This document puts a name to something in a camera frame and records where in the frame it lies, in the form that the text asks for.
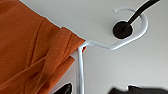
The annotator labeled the black wardrobe hook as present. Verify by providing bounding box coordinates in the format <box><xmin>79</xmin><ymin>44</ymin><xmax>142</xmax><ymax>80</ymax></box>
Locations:
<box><xmin>112</xmin><ymin>0</ymin><xmax>161</xmax><ymax>40</ymax></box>

